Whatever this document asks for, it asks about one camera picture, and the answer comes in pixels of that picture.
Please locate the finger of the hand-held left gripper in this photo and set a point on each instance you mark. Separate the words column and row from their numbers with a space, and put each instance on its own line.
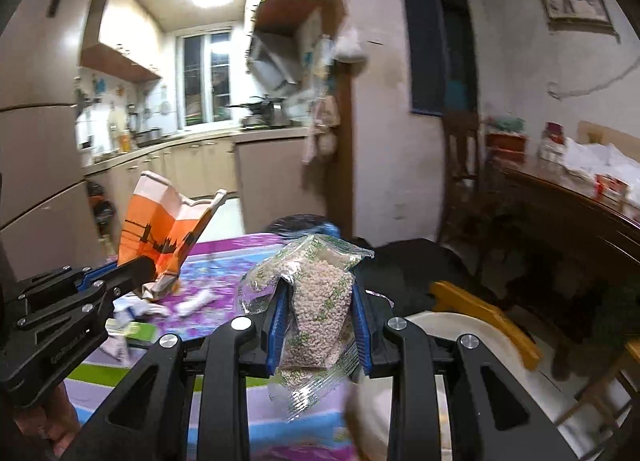
column 132, row 273
column 50, row 286

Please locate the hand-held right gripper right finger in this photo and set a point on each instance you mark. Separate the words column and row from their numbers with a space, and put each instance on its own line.
column 362, row 333

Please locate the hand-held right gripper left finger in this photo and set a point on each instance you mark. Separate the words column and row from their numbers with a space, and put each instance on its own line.
column 277, row 328

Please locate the orange paper bag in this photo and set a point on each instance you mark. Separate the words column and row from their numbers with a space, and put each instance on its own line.
column 150, row 231

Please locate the clear packet of beans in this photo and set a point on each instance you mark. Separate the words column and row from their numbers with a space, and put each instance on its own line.
column 320, row 301

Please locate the green white box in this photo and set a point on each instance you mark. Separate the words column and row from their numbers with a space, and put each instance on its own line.
column 136, row 332

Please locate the white plastic bucket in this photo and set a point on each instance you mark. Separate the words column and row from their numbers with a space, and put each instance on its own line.
column 440, row 323

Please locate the blue plastic trash bag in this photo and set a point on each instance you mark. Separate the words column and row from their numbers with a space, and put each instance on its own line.
column 300, row 223

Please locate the person's left hand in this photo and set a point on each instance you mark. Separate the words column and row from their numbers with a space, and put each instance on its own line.
column 47, row 421

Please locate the white blue tissue pack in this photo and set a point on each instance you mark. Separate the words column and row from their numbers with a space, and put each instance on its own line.
column 135, row 308

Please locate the crumpled white tissue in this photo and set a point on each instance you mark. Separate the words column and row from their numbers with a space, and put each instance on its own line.
column 192, row 302

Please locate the white paper scrap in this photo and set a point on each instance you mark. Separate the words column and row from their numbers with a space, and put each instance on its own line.
column 117, row 350

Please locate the floral purple tablecloth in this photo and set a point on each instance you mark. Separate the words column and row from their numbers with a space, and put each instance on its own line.
column 225, row 261

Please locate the black cloth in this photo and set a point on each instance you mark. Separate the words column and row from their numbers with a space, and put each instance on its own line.
column 415, row 261

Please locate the refrigerator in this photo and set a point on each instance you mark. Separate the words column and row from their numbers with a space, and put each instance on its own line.
column 40, row 166

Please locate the beige kitchen cabinets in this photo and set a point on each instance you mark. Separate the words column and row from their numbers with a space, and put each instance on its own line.
column 200, row 161

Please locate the orange bottle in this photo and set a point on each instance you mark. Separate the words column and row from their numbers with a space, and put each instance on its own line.
column 124, row 142

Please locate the beige hanging bags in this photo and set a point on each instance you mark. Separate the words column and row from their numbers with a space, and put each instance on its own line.
column 322, row 131

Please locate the dark wooden chair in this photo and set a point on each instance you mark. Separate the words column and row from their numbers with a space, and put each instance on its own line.
column 462, row 151

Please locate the kitchen window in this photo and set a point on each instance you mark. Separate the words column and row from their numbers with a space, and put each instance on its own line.
column 205, row 76

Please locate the black wok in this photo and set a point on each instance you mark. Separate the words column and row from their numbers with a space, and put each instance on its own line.
column 260, row 105

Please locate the dark wooden table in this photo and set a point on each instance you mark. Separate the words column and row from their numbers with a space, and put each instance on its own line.
column 565, row 211

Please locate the red basket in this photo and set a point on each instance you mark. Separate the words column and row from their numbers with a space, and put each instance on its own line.
column 506, row 142

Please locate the range hood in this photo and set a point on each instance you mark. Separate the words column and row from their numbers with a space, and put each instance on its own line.
column 272, row 58

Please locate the wooden stool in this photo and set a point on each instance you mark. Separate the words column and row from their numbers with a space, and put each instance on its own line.
column 625, row 366

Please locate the red lidded jar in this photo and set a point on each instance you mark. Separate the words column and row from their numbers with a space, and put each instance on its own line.
column 552, row 142

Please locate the white hanging plastic bag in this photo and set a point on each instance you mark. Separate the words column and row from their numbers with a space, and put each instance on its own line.
column 350, row 47

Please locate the red white boxes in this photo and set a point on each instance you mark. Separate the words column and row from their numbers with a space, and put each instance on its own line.
column 612, row 188

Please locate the blue door curtain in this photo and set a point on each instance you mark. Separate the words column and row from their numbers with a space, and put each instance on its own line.
column 425, row 51

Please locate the white plastic bags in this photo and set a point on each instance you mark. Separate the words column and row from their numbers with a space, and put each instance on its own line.
column 595, row 158

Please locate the light wooden board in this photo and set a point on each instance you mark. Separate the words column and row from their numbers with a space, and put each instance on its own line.
column 595, row 133

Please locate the wall cabinet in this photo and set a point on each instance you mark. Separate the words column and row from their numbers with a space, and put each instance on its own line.
column 120, row 36

